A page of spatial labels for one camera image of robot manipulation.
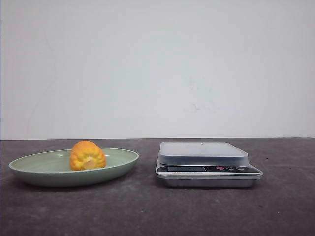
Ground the light green shallow plate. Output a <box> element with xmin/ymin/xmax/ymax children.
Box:
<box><xmin>9</xmin><ymin>148</ymin><xmax>139</xmax><ymax>187</ymax></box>

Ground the yellow orange corn cob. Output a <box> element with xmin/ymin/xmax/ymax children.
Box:
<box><xmin>69</xmin><ymin>140</ymin><xmax>107</xmax><ymax>171</ymax></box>

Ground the silver digital kitchen scale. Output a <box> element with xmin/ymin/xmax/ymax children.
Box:
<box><xmin>156</xmin><ymin>142</ymin><xmax>263</xmax><ymax>188</ymax></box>

